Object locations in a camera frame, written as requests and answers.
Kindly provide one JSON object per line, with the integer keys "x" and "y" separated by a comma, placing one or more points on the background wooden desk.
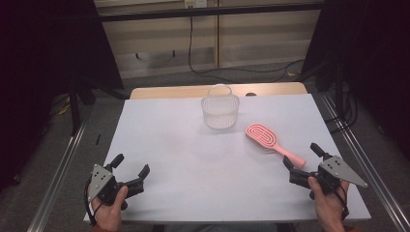
{"x": 257, "y": 42}

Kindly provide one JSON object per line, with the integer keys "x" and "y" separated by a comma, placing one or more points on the white plastic basket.
{"x": 220, "y": 112}

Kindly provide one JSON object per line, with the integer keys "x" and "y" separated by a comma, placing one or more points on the black curtain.
{"x": 38, "y": 64}
{"x": 370, "y": 48}

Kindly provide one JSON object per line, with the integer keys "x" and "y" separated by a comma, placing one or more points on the light wooden table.
{"x": 167, "y": 92}

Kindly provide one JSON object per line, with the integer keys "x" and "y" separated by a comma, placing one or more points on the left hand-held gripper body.
{"x": 103, "y": 188}

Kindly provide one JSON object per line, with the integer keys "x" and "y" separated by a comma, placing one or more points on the black desk foot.
{"x": 137, "y": 55}
{"x": 174, "y": 53}

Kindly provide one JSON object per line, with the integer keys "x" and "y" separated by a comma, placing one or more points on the person's right hand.
{"x": 330, "y": 209}

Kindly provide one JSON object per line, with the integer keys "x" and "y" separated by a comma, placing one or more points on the white power outlet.
{"x": 195, "y": 3}

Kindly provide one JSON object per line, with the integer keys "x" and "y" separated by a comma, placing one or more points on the person's left hand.
{"x": 108, "y": 216}

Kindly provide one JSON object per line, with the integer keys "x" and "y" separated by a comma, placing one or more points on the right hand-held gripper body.
{"x": 336, "y": 170}

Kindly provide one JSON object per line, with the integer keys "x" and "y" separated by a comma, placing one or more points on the pink hairbrush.
{"x": 261, "y": 135}

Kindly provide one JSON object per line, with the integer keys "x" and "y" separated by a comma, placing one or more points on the aluminium rail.
{"x": 370, "y": 167}
{"x": 56, "y": 180}

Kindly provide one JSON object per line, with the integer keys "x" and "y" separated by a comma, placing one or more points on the black metal stand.
{"x": 74, "y": 106}

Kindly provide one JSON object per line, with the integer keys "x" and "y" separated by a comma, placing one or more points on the small dark round object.
{"x": 250, "y": 94}

